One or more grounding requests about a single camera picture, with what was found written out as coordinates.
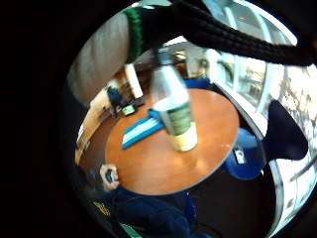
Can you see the clear bottle with green label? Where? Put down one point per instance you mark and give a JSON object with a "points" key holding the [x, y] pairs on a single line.
{"points": [[176, 112]]}

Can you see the dark phone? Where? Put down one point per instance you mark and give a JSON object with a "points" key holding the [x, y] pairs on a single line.
{"points": [[111, 176]]}

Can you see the blue sofa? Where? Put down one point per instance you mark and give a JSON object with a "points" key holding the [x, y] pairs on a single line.
{"points": [[197, 83]]}

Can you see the black chair back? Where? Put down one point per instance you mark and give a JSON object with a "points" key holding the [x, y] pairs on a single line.
{"points": [[284, 135]]}

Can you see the white pillar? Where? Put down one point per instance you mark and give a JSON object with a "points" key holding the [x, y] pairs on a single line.
{"points": [[134, 81]]}

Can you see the small white device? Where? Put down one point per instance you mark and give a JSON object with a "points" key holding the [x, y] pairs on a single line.
{"points": [[239, 155]]}

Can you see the blue round chair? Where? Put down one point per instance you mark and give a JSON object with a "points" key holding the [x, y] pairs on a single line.
{"points": [[247, 162]]}

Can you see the green lit screen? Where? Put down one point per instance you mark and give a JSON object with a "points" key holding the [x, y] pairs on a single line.
{"points": [[128, 109]]}

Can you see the blue white striped cloth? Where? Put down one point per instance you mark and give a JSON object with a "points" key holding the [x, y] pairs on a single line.
{"points": [[142, 130]]}

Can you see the person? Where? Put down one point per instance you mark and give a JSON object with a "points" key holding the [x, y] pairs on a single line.
{"points": [[114, 97], [148, 211]]}

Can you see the wooden counter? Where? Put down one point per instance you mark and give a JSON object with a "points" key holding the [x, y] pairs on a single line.
{"points": [[90, 125]]}

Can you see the white window frame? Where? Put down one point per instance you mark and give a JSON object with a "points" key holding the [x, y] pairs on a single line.
{"points": [[264, 82]]}

